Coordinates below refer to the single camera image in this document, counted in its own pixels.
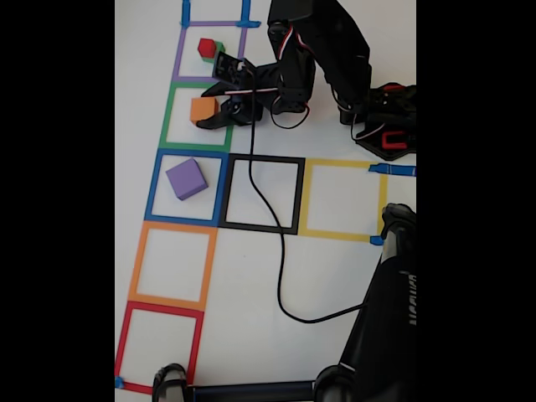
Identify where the orange block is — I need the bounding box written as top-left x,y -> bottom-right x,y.
190,97 -> 217,126

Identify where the green block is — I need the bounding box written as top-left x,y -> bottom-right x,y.
201,40 -> 226,64

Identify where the purple block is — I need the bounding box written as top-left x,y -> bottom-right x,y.
165,157 -> 209,201

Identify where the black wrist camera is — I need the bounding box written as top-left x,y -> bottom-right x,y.
211,52 -> 255,89

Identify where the green square frame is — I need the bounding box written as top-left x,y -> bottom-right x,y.
158,81 -> 240,152

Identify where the purple square frame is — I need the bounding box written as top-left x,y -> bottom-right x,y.
171,20 -> 248,85

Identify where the black square frame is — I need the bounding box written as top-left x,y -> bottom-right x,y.
218,153 -> 306,235

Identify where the blue square frame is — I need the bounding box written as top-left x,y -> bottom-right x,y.
144,148 -> 230,228

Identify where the yellow square frame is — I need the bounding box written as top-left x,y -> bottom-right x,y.
297,157 -> 389,244

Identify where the orange square frame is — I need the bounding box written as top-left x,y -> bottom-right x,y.
127,220 -> 219,312

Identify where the black camera cable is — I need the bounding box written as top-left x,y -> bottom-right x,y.
249,70 -> 369,324

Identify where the red square frame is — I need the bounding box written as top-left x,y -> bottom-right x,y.
114,300 -> 205,397

